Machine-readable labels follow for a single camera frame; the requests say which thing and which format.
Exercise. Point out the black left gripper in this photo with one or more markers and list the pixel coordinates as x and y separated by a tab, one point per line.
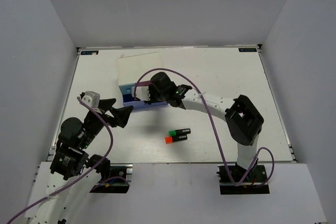
121	114

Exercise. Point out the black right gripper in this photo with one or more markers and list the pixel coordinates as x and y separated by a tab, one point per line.
151	88

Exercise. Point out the pink drawer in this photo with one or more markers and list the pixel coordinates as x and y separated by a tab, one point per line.
143	84

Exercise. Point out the green highlighter marker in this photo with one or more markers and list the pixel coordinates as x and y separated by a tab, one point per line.
180	132

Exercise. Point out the orange highlighter marker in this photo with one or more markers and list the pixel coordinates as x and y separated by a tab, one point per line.
176	138

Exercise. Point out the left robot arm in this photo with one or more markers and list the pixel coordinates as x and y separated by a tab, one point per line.
73	172

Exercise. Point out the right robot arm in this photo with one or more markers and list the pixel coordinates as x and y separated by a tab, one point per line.
241	116

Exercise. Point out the cream drawer cabinet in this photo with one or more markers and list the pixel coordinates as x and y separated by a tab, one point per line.
131	68

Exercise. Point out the left table label sticker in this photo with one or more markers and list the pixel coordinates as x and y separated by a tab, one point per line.
89	52

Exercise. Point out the table label sticker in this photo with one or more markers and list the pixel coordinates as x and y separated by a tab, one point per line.
89	52
247	49

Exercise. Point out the right table label sticker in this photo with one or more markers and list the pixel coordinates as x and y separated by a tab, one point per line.
247	49

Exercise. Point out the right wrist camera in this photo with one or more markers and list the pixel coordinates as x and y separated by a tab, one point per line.
141	93

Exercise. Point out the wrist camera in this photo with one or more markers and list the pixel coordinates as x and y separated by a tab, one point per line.
91	99
141	93

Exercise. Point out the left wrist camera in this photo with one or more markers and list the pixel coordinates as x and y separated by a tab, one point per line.
91	99

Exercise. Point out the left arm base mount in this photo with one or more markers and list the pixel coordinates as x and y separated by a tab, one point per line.
116	182

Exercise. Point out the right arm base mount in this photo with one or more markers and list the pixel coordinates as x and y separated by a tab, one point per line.
253	184

